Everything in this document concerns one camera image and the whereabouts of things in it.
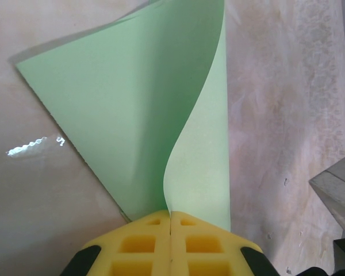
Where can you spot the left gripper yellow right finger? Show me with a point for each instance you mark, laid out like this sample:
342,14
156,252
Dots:
212,253

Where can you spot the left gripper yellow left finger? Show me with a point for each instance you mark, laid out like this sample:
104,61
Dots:
132,253

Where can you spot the green paper sheet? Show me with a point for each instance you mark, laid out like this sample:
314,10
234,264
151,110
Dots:
118,100

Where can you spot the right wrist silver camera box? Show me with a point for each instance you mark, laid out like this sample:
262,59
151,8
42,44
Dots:
339,189

